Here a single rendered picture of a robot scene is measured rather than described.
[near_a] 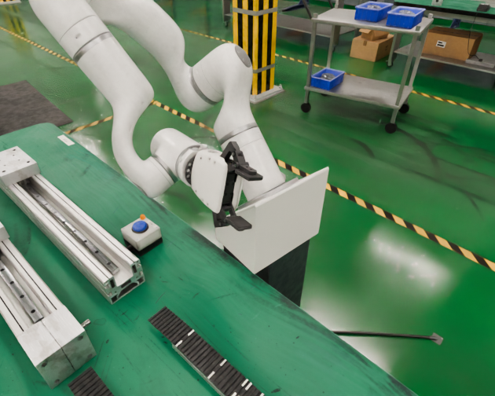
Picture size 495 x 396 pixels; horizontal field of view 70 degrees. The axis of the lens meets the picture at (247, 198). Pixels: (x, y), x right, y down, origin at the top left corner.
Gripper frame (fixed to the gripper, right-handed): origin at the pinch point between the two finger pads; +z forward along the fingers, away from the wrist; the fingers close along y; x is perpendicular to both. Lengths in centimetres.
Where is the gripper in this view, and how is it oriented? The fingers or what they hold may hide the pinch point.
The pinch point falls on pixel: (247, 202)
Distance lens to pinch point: 60.4
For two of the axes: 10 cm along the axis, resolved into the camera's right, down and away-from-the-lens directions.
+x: -7.8, 0.9, -6.2
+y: -1.9, 9.1, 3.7
